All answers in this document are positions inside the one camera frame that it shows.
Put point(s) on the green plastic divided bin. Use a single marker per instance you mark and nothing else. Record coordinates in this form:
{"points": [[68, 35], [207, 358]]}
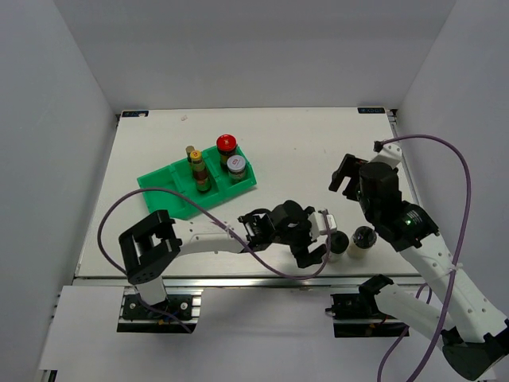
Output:
{"points": [[177, 177]]}

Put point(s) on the black lid spice jar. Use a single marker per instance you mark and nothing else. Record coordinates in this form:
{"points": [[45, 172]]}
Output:
{"points": [[338, 246]]}

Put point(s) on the red cap sauce bottle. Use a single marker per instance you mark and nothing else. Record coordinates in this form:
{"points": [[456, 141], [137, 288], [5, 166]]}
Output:
{"points": [[226, 145]]}

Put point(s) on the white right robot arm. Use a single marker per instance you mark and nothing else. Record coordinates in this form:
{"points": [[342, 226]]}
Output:
{"points": [[474, 336]]}

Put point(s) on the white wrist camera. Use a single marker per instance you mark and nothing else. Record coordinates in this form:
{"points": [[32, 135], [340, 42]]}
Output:
{"points": [[388, 153], [322, 224]]}

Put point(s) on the silver lid glass jar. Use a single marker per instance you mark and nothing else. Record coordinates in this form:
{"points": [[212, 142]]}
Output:
{"points": [[237, 167]]}

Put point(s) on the blue label sticker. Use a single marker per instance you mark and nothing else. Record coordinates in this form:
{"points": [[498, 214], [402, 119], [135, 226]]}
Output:
{"points": [[371, 110], [135, 114]]}

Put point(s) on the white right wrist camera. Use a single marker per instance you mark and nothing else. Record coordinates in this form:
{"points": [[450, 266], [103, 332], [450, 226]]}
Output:
{"points": [[388, 153]]}

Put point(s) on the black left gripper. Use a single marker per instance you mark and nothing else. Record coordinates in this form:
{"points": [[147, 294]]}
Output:
{"points": [[300, 251]]}

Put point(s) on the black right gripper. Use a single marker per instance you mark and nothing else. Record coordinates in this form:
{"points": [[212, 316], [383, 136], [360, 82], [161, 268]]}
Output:
{"points": [[349, 169]]}

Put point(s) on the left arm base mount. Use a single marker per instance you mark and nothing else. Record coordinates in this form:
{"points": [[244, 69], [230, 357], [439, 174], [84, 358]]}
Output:
{"points": [[178, 313]]}

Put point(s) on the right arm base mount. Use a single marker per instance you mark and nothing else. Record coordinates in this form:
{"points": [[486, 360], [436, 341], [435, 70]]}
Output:
{"points": [[352, 317]]}

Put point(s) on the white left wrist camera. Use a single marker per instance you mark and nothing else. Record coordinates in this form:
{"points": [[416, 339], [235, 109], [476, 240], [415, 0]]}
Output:
{"points": [[322, 224]]}

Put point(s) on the blue label sticker left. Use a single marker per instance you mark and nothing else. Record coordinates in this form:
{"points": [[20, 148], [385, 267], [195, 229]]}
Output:
{"points": [[135, 114]]}

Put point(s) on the blue label sticker right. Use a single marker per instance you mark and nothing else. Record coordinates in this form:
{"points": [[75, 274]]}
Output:
{"points": [[371, 110]]}

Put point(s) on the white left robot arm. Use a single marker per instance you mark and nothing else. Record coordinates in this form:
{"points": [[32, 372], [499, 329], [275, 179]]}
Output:
{"points": [[154, 242]]}

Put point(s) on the green label sauce bottle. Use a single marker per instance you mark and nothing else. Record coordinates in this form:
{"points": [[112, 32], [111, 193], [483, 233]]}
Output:
{"points": [[200, 172]]}

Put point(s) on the yellow label brown bottle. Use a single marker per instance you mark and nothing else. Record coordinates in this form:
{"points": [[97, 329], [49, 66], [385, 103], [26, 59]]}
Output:
{"points": [[189, 150]]}

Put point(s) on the black grinder white jar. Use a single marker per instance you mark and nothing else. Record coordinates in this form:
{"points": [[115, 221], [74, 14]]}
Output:
{"points": [[362, 241]]}

